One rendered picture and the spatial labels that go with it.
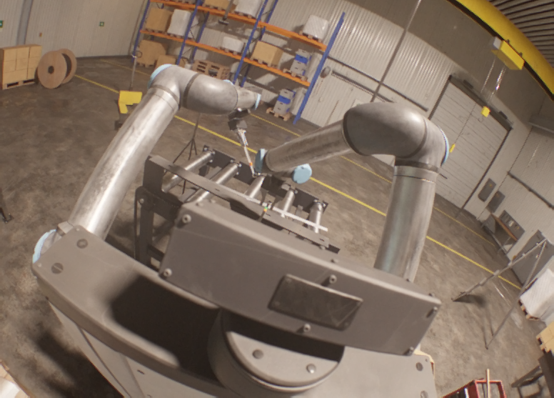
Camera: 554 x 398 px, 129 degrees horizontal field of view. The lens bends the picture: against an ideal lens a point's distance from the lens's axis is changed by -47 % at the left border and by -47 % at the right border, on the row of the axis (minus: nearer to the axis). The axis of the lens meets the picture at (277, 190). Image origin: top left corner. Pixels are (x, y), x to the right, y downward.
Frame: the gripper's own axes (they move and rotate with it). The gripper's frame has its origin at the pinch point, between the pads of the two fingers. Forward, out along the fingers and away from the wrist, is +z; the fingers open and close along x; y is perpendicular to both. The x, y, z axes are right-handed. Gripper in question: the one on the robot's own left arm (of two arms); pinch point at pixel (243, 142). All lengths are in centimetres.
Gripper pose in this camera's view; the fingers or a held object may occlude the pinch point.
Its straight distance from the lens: 138.0
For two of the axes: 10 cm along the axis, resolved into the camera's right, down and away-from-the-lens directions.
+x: -3.1, 1.8, -9.3
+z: 3.2, 9.4, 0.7
